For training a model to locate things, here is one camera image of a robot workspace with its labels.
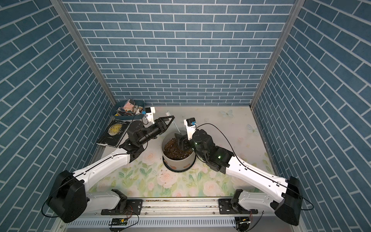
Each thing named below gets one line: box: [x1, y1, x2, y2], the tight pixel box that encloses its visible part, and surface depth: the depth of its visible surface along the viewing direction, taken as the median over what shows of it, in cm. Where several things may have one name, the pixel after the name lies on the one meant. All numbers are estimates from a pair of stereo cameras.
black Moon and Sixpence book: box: [96, 116, 132, 148], surface depth 104 cm
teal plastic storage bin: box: [112, 100, 146, 120], surface depth 114 cm
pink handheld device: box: [123, 98, 136, 112], surface depth 114 cm
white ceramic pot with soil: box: [161, 131, 196, 171], surface depth 83 cm
